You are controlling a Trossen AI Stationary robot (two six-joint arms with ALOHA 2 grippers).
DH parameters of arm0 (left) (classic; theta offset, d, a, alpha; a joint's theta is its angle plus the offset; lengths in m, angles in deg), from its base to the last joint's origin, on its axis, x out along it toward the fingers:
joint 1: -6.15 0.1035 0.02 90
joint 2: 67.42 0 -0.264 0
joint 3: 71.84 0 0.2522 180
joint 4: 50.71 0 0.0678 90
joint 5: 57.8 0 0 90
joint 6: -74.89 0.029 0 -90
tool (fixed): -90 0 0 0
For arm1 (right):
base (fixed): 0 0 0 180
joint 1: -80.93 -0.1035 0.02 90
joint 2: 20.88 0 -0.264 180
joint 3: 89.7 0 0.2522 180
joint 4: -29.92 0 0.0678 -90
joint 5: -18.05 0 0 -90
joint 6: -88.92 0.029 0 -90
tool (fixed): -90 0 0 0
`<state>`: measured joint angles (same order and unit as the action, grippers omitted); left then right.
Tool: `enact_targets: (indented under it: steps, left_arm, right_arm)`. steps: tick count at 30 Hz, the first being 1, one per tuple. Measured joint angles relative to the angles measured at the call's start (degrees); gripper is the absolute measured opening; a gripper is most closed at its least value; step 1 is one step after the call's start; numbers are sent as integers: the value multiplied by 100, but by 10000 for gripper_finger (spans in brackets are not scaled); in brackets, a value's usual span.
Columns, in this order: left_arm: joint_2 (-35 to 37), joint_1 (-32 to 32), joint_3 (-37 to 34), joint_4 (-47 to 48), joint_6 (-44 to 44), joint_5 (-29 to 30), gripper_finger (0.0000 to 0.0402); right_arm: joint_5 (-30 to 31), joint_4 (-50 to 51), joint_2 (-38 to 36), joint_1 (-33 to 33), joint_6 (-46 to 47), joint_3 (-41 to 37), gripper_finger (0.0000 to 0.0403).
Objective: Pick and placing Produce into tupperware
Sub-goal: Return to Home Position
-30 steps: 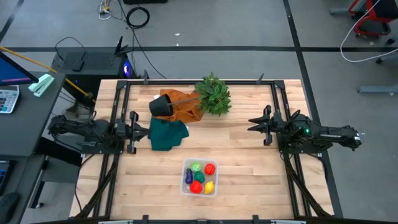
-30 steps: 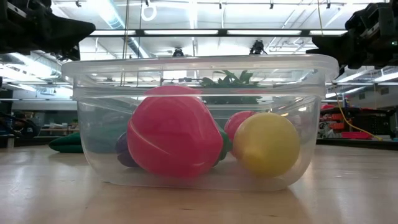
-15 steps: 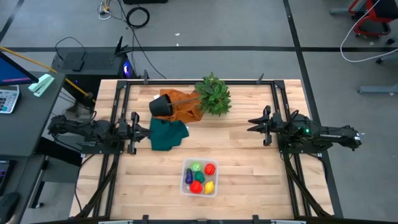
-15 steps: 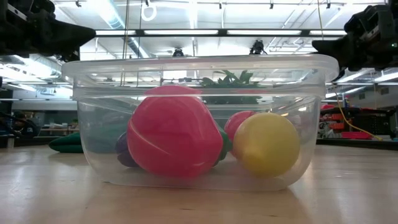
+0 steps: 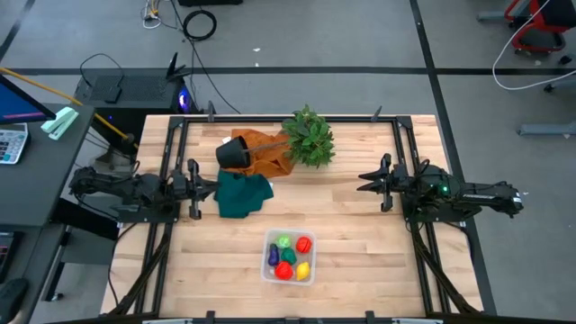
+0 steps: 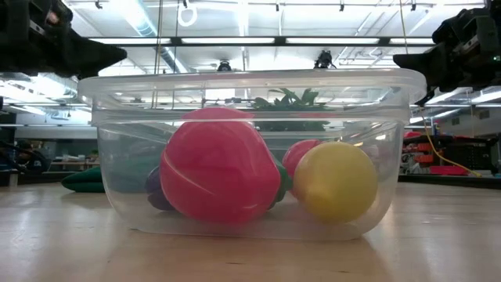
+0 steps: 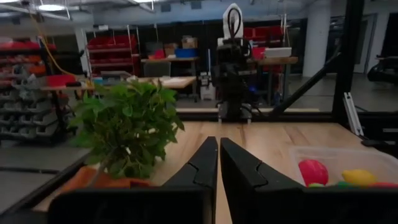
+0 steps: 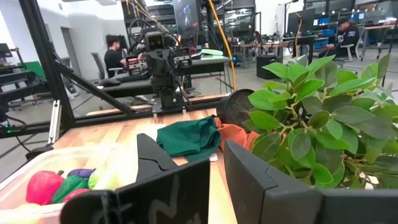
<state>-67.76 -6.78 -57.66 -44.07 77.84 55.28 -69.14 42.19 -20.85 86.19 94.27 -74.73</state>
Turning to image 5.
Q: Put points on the grey metal base bar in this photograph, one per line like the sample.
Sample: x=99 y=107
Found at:
x=546 y=129

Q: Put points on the orange cloth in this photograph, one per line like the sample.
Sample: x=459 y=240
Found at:
x=270 y=159

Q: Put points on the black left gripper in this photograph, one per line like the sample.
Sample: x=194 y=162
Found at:
x=182 y=186

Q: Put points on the yellow toy lemon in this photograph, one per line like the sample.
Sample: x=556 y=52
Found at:
x=303 y=271

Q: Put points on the yellow rod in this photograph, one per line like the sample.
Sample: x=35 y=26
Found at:
x=58 y=93

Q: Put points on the mint green stapler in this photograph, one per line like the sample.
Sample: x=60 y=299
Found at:
x=60 y=122

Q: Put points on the clear plastic tupperware container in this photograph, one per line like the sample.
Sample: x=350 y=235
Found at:
x=266 y=279

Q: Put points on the black computer tower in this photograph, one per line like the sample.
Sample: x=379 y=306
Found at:
x=135 y=90

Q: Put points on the artificial green leafy plant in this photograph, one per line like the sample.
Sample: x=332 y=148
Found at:
x=310 y=137

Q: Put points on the purple toy eggplant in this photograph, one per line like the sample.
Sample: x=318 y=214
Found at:
x=273 y=255

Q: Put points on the dark green cloth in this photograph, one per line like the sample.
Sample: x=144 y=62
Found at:
x=240 y=193

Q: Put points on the black plant pot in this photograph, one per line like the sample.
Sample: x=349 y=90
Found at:
x=231 y=155

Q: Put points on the black aluminium table frame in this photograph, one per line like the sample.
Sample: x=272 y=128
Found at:
x=292 y=120

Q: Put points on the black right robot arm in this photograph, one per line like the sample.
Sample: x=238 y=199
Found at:
x=477 y=198

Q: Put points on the black table clamp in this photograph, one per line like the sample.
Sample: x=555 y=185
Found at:
x=210 y=317
x=376 y=114
x=370 y=317

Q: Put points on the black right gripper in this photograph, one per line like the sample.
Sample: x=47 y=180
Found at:
x=398 y=182

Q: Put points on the red toy bell pepper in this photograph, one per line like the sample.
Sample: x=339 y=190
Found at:
x=284 y=271

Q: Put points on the light green toy cabbage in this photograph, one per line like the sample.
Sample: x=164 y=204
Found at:
x=283 y=241

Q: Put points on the computer monitor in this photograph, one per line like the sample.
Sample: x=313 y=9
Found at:
x=18 y=105

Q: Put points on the white calculator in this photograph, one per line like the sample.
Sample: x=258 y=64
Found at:
x=11 y=144

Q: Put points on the black desk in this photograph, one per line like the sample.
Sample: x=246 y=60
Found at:
x=40 y=180

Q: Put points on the red and black chair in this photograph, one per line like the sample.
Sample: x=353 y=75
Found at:
x=540 y=27

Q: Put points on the red toy tomato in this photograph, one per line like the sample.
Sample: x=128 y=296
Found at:
x=304 y=245

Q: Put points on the green toy bell pepper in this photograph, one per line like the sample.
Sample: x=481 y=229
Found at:
x=288 y=256

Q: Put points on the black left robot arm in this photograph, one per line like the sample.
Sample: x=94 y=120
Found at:
x=117 y=186

